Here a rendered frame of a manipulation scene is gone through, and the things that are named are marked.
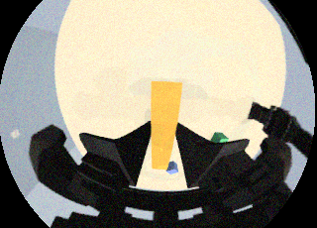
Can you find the small blue cube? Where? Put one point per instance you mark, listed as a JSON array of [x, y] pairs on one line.
[[172, 168]]

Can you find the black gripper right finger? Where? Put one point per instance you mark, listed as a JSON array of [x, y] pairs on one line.
[[199, 155]]

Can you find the small green block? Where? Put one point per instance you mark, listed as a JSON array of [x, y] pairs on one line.
[[219, 137]]

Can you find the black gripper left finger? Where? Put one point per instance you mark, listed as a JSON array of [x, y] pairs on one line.
[[129, 151]]

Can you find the orange bar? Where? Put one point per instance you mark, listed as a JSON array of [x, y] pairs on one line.
[[165, 100]]

